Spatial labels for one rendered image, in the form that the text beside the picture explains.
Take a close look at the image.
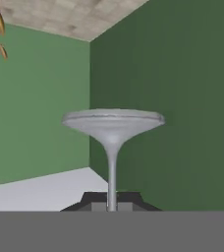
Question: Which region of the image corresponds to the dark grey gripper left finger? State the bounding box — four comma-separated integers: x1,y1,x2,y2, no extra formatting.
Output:
60,192,109,213

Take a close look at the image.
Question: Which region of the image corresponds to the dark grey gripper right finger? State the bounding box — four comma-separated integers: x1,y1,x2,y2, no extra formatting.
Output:
116,191,163,213

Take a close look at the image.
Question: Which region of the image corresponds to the grey wine glass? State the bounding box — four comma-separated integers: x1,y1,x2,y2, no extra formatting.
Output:
61,108,166,213

